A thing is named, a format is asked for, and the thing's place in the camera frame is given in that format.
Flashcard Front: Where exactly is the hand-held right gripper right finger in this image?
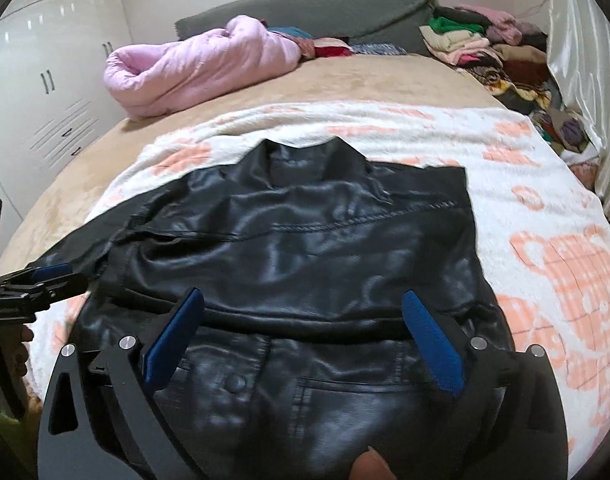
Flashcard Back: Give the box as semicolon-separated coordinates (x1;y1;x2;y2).
401;290;571;480

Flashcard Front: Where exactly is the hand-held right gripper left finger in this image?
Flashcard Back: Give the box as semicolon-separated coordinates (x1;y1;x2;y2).
37;287;206;480

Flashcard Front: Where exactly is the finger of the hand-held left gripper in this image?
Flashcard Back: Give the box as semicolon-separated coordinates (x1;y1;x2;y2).
0;275;88;322
0;262;72;289

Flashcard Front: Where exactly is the black leather jacket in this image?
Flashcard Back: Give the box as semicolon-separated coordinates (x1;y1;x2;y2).
35;137;516;480

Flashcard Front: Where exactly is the pile of folded clothes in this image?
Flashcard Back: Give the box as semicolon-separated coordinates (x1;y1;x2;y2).
419;4;602;155

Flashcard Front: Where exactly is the person's left hand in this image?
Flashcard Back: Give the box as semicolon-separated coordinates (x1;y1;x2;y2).
14;324;36;378

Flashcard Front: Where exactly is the person's right hand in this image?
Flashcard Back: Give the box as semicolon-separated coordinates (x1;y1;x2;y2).
350;447;397;480

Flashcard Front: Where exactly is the white wardrobe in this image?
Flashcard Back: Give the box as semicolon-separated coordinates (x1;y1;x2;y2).
0;0;136;218

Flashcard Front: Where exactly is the white orange patterned blanket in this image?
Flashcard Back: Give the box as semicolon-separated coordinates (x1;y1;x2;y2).
25;100;610;477

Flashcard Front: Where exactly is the pink quilt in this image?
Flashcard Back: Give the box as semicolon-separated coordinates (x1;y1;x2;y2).
103;15;306;121

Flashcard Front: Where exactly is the beige bed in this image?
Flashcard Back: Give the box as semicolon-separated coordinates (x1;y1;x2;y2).
0;52;516;281

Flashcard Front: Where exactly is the grey patterned cloth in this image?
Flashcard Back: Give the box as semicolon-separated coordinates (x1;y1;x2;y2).
352;42;409;56

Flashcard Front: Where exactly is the red cloth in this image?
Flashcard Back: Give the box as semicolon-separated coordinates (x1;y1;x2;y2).
314;45;354;60

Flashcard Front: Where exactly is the teal cloth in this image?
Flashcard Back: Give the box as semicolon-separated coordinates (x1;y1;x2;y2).
269;26;317;44

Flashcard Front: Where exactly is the white satin curtain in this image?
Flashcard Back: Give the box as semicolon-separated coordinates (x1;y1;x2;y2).
542;0;610;236

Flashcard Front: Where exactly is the grey headboard cushion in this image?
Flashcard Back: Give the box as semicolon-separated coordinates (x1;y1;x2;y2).
175;0;441;56

